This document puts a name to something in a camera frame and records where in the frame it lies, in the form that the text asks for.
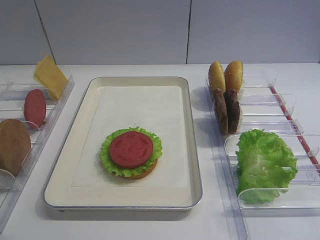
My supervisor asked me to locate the red tomato slice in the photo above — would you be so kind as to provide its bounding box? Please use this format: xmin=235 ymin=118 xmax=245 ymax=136
xmin=23 ymin=89 xmax=47 ymax=129
xmin=109 ymin=131 xmax=153 ymax=169

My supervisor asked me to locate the green lettuce leaf on bun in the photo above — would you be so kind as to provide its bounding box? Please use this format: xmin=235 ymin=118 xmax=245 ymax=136
xmin=99 ymin=127 xmax=163 ymax=175

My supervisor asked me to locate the left brown meat patty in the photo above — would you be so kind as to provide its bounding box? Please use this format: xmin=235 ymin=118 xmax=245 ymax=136
xmin=213 ymin=88 xmax=228 ymax=135

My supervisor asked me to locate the brown meat patty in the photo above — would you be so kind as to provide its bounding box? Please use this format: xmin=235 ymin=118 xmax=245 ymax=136
xmin=224 ymin=89 xmax=240 ymax=134
xmin=213 ymin=88 xmax=228 ymax=135

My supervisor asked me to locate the right brown meat patty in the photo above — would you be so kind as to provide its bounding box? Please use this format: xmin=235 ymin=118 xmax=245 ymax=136
xmin=224 ymin=89 xmax=240 ymax=134

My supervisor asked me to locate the green lettuce leaf in rack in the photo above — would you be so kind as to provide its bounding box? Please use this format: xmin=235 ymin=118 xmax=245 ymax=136
xmin=236 ymin=129 xmax=298 ymax=204

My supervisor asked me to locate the yellow cheese slice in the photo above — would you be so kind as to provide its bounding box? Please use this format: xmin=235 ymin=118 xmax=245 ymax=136
xmin=33 ymin=54 xmax=68 ymax=101

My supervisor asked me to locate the red tomato slice in rack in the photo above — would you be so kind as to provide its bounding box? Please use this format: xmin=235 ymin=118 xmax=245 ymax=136
xmin=23 ymin=89 xmax=47 ymax=129

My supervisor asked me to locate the metal baking tray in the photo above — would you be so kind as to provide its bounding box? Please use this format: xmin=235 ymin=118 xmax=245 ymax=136
xmin=44 ymin=76 xmax=203 ymax=211

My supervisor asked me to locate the bottom bun on tray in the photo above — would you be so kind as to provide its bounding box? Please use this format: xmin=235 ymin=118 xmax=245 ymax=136
xmin=112 ymin=158 xmax=158 ymax=180

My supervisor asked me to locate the left sesame bun half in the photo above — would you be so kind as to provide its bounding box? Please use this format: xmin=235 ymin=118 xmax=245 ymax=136
xmin=208 ymin=60 xmax=226 ymax=93

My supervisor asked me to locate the sesame bun half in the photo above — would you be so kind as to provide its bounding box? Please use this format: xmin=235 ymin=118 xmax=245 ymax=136
xmin=224 ymin=60 xmax=243 ymax=93
xmin=208 ymin=60 xmax=226 ymax=93

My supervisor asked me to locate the right sesame bun half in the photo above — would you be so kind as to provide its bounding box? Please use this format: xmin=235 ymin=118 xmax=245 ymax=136
xmin=224 ymin=60 xmax=243 ymax=93

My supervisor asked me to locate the brown bun in left rack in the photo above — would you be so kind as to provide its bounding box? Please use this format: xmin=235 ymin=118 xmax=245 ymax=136
xmin=0 ymin=119 xmax=31 ymax=176

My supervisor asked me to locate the red rod on right rack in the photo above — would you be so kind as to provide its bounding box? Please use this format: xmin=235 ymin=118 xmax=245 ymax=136
xmin=268 ymin=84 xmax=319 ymax=165

